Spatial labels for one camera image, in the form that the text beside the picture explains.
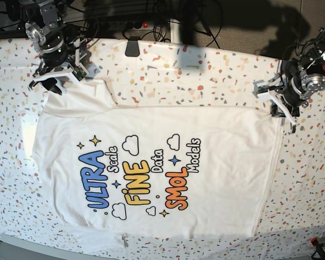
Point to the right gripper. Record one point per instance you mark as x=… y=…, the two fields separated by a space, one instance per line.
x=58 y=59

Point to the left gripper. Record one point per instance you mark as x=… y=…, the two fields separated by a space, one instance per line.
x=289 y=97

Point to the white printed T-shirt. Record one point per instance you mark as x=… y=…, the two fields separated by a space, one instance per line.
x=167 y=172

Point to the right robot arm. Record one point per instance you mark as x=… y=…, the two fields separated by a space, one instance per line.
x=45 y=23

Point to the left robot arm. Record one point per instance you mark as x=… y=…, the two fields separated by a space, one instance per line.
x=300 y=78

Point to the terrazzo pattern tablecloth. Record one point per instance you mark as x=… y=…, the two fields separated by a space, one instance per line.
x=163 y=75

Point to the black table clamp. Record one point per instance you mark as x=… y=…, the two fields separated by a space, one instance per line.
x=132 y=48

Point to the red clamp right corner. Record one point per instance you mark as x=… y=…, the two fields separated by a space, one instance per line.
x=314 y=242

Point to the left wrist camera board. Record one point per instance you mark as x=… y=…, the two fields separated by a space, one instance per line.
x=260 y=87

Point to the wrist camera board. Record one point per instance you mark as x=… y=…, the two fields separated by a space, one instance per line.
x=260 y=87
x=79 y=73

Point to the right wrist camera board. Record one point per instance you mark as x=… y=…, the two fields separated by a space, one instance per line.
x=79 y=73

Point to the white metal stand post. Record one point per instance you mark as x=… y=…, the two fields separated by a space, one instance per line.
x=175 y=31

